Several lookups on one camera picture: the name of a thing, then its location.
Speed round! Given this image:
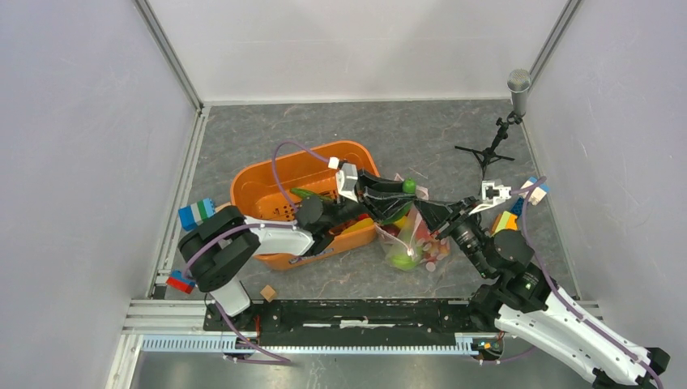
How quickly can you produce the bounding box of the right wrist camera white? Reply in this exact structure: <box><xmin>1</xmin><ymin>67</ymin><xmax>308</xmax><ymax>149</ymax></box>
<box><xmin>469</xmin><ymin>179</ymin><xmax>511</xmax><ymax>215</ymax></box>

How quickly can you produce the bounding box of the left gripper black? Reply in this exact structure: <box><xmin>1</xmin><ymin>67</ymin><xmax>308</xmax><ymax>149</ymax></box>
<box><xmin>324</xmin><ymin>169</ymin><xmax>416</xmax><ymax>231</ymax></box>

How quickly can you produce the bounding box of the red blue toy block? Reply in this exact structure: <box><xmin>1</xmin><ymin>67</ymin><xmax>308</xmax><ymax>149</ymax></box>
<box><xmin>165</xmin><ymin>270</ymin><xmax>196</xmax><ymax>294</ymax></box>

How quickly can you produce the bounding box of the green cucumber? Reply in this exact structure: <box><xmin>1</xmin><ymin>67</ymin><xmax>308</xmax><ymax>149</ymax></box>
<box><xmin>289</xmin><ymin>188</ymin><xmax>335</xmax><ymax>202</ymax></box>

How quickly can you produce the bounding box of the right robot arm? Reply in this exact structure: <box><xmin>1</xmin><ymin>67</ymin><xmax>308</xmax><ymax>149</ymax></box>
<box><xmin>414</xmin><ymin>197</ymin><xmax>670</xmax><ymax>388</ymax></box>

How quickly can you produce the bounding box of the white blue toy block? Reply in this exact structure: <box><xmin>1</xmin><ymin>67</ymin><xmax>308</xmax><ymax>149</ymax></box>
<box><xmin>519</xmin><ymin>177</ymin><xmax>549</xmax><ymax>206</ymax></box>

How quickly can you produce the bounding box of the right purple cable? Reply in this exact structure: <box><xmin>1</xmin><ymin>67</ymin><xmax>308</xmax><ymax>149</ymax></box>
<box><xmin>510</xmin><ymin>176</ymin><xmax>667</xmax><ymax>389</ymax></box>

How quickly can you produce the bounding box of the orange yellow toy block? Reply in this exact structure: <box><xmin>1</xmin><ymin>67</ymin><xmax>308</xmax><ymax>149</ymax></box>
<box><xmin>489</xmin><ymin>198</ymin><xmax>524</xmax><ymax>235</ymax></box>

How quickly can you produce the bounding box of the yellow chili pepper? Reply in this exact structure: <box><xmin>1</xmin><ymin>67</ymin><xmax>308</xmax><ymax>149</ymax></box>
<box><xmin>341</xmin><ymin>217</ymin><xmax>374</xmax><ymax>235</ymax></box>

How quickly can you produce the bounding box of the blue green white block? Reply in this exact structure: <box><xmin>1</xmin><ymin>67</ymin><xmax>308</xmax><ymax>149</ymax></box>
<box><xmin>177</xmin><ymin>198</ymin><xmax>216</xmax><ymax>232</ymax></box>

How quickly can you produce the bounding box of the green round fruit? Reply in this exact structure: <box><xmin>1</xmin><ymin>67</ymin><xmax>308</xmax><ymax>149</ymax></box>
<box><xmin>389</xmin><ymin>254</ymin><xmax>419</xmax><ymax>271</ymax></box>

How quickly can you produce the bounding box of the small green chili pepper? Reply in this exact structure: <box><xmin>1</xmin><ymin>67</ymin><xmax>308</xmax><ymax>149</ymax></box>
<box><xmin>402</xmin><ymin>178</ymin><xmax>416</xmax><ymax>195</ymax></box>

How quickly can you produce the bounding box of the clear zip top bag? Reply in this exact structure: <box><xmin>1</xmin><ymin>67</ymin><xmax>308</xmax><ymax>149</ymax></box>
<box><xmin>375</xmin><ymin>205</ymin><xmax>437</xmax><ymax>267</ymax></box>

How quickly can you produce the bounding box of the orange plastic tub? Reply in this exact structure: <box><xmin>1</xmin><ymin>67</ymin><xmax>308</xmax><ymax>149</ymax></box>
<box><xmin>230</xmin><ymin>140</ymin><xmax>378</xmax><ymax>271</ymax></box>

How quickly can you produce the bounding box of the small wooden cube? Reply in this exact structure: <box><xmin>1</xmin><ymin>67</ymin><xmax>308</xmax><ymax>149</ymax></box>
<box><xmin>260</xmin><ymin>284</ymin><xmax>278</xmax><ymax>302</ymax></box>

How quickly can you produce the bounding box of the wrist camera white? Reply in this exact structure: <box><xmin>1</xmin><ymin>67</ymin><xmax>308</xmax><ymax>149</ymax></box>
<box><xmin>469</xmin><ymin>179</ymin><xmax>511</xmax><ymax>215</ymax></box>
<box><xmin>327</xmin><ymin>157</ymin><xmax>359</xmax><ymax>203</ymax></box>

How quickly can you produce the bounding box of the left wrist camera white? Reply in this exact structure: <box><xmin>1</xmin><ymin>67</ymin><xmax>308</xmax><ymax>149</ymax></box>
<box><xmin>327</xmin><ymin>157</ymin><xmax>359</xmax><ymax>203</ymax></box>

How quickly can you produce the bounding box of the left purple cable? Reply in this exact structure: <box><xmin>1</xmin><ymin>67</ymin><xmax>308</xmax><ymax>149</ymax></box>
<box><xmin>182</xmin><ymin>140</ymin><xmax>340</xmax><ymax>366</ymax></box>

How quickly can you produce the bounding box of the dark purple plum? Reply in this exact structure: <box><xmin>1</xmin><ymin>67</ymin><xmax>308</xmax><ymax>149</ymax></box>
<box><xmin>382</xmin><ymin>224</ymin><xmax>400</xmax><ymax>237</ymax></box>

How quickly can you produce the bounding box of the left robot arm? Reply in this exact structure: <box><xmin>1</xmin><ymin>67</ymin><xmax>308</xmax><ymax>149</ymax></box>
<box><xmin>177</xmin><ymin>169</ymin><xmax>417</xmax><ymax>331</ymax></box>

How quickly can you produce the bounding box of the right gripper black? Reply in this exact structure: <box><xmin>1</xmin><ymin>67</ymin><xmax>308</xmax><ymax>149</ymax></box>
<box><xmin>412</xmin><ymin>195</ymin><xmax>493</xmax><ymax>277</ymax></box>

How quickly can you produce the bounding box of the microphone on tripod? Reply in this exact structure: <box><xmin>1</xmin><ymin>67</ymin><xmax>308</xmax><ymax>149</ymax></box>
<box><xmin>454</xmin><ymin>69</ymin><xmax>532</xmax><ymax>177</ymax></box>

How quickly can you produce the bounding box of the purple cable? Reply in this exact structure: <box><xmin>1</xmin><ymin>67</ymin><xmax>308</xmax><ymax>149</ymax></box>
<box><xmin>182</xmin><ymin>140</ymin><xmax>340</xmax><ymax>366</ymax></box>
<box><xmin>510</xmin><ymin>176</ymin><xmax>667</xmax><ymax>389</ymax></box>

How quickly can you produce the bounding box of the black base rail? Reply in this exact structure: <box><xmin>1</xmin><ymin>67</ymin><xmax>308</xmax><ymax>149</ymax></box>
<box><xmin>232</xmin><ymin>298</ymin><xmax>506</xmax><ymax>347</ymax></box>

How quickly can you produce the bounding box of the red cherry bunch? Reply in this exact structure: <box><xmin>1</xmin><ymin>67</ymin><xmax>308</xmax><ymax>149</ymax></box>
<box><xmin>421</xmin><ymin>238</ymin><xmax>450</xmax><ymax>272</ymax></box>

